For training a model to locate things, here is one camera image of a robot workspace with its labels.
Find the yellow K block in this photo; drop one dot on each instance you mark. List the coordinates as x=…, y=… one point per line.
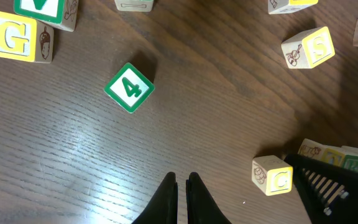
x=288, y=6

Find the green V block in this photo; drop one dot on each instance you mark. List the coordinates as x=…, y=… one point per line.
x=60, y=14

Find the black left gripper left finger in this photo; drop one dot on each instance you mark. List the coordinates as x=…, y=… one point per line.
x=163, y=206

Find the yellow block near L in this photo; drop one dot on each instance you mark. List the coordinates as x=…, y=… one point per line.
x=308, y=49

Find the yellow C block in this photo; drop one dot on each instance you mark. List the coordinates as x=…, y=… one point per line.
x=272, y=175

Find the green 4 block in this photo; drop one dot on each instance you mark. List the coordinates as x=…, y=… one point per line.
x=129, y=88

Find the yellow G block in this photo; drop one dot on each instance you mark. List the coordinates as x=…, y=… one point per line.
x=25, y=39

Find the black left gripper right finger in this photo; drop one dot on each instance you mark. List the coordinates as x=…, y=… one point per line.
x=201, y=207

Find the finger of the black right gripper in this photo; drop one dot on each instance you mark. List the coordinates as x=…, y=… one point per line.
x=329, y=193

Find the green r block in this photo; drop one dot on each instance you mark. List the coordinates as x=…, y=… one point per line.
x=134, y=5
x=351, y=158

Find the yellow O block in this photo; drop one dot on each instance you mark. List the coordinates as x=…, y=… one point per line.
x=320, y=152

